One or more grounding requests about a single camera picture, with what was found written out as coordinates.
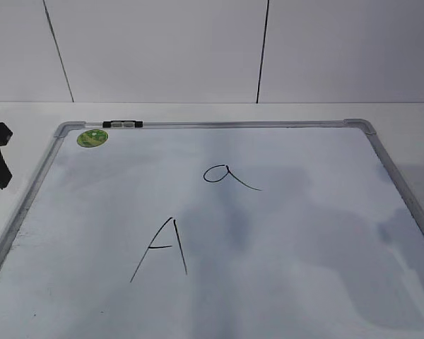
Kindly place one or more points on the round green magnet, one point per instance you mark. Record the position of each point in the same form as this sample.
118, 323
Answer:
92, 138

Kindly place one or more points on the black hanging clip on frame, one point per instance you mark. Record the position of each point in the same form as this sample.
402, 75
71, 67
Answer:
118, 124

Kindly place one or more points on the white board with aluminium frame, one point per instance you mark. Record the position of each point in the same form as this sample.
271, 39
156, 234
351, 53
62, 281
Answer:
215, 230

